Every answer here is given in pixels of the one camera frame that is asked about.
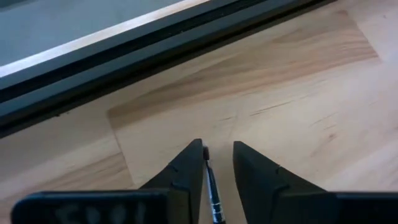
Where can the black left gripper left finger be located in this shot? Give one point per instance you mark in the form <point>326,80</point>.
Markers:
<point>174,199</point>

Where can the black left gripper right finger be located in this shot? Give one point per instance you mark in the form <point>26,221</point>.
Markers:
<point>267,202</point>

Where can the dark pen with silver end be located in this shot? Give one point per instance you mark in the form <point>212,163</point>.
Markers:
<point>214,199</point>

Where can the black table frame rail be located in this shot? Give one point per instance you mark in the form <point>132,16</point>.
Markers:
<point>124,62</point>

